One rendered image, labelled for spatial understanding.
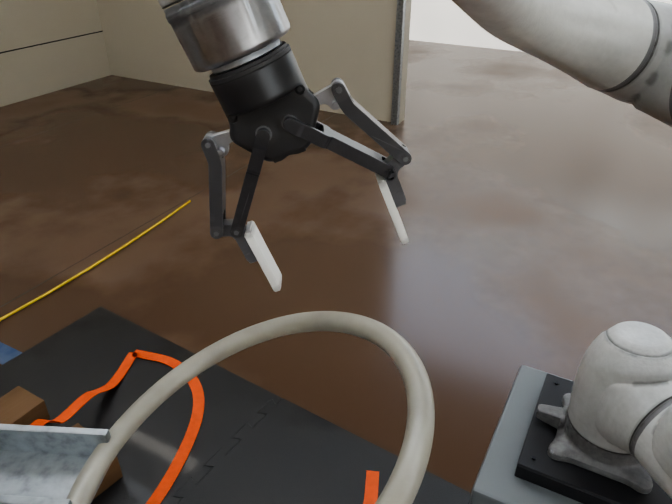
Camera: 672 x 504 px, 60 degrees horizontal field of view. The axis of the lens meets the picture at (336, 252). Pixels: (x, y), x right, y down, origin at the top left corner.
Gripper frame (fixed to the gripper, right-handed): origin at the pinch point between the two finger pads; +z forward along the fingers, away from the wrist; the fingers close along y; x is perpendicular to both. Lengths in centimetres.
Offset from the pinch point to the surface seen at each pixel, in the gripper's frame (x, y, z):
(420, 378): -0.2, -2.7, 19.0
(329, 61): -509, 12, 67
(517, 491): -23, -9, 72
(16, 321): -188, 188, 69
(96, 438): -8.6, 42.6, 18.2
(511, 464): -29, -9, 72
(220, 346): -22.0, 26.2, 19.3
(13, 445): -10, 55, 16
